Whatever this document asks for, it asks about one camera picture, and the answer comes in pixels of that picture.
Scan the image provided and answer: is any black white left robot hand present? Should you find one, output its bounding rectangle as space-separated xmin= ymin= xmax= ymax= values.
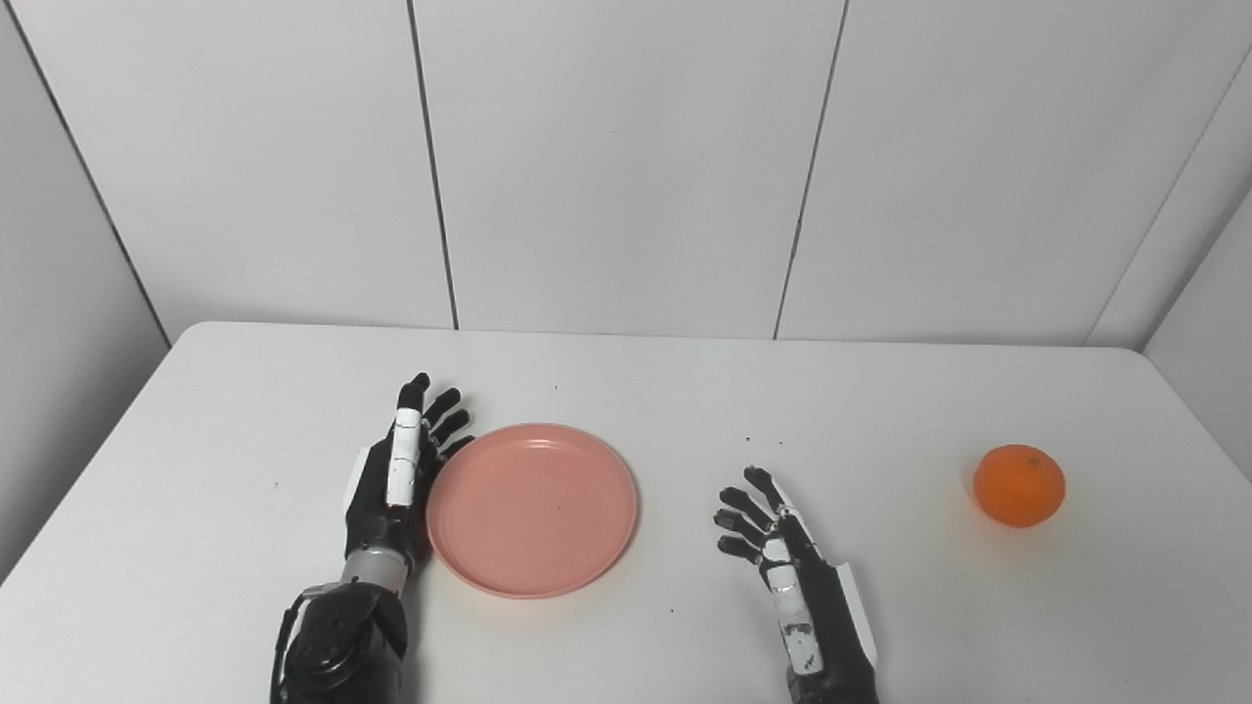
xmin=342 ymin=373 xmax=476 ymax=568

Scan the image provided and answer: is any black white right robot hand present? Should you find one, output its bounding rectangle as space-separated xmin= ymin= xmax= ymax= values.
xmin=713 ymin=465 xmax=879 ymax=704

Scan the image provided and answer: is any orange fruit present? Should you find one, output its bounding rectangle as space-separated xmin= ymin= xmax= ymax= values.
xmin=972 ymin=444 xmax=1067 ymax=529

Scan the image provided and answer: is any pink round plate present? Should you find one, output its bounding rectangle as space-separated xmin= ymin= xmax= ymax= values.
xmin=425 ymin=422 xmax=640 ymax=599

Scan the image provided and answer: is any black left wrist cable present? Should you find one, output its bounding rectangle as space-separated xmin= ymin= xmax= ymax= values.
xmin=271 ymin=587 xmax=316 ymax=701

